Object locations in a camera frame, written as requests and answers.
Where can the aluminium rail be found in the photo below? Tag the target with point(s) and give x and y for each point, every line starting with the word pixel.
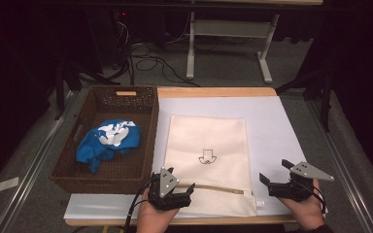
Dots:
pixel 29 168
pixel 343 168

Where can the person's right hand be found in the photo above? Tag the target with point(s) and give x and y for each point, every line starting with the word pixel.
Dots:
pixel 304 213

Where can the white table mat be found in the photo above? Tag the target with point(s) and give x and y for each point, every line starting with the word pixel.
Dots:
pixel 272 129

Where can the black metal stand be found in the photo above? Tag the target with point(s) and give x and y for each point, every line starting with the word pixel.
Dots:
pixel 65 77
pixel 326 97

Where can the brown wicker basket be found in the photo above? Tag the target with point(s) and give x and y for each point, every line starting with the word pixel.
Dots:
pixel 119 168

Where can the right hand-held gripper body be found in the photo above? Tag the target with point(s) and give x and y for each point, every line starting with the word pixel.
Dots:
pixel 291 189

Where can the person's left hand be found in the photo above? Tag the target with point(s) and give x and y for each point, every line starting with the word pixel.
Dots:
pixel 155 220

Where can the black equipment with red light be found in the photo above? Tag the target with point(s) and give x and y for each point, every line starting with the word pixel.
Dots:
pixel 123 29

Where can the person's dark sleeve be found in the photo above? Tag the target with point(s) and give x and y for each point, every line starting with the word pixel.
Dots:
pixel 320 229

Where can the white metal desk frame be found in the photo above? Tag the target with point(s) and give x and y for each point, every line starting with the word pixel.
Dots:
pixel 233 27

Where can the blue garment with white print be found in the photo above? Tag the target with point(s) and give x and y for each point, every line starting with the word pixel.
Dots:
pixel 90 149

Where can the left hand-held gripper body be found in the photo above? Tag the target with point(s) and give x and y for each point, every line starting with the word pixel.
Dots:
pixel 163 201

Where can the white tape strip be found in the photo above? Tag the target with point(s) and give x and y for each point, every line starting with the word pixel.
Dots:
pixel 6 184

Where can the cream mesh laundry bag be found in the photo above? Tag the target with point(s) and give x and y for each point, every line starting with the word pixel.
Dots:
pixel 207 136

